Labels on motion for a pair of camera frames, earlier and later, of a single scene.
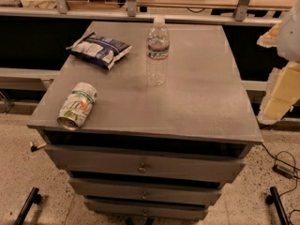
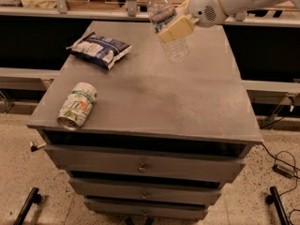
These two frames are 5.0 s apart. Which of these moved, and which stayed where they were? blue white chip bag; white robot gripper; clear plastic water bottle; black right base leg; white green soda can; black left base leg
Moved: clear plastic water bottle; white robot gripper
Stayed: black right base leg; blue white chip bag; black left base leg; white green soda can
